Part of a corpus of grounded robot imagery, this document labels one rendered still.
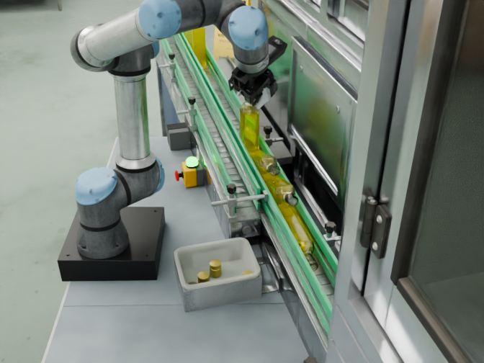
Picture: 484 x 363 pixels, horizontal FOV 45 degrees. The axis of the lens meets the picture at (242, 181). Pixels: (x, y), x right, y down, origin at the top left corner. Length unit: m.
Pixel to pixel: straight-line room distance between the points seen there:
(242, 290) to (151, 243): 0.32
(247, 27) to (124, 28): 0.26
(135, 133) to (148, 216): 0.35
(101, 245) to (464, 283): 1.30
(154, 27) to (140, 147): 0.59
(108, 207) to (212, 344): 0.47
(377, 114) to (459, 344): 0.22
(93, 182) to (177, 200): 0.49
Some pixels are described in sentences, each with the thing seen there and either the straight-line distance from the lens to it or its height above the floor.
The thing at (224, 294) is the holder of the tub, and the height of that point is 0.79.
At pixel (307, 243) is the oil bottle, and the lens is 1.57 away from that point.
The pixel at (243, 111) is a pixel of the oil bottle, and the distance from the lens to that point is 1.91.
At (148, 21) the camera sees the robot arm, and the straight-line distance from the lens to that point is 1.14.
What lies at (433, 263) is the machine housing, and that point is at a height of 1.58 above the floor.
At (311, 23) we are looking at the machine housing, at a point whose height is 1.39.
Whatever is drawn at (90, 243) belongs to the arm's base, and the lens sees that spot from 1.71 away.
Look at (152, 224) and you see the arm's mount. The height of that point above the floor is 0.82.
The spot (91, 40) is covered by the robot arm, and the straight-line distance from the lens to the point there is 1.38.
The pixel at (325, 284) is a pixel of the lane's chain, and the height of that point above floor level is 0.88.
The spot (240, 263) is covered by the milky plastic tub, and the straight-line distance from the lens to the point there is 1.75.
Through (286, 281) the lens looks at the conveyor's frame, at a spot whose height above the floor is 0.84.
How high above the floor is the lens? 1.93
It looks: 34 degrees down
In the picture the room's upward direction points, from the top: straight up
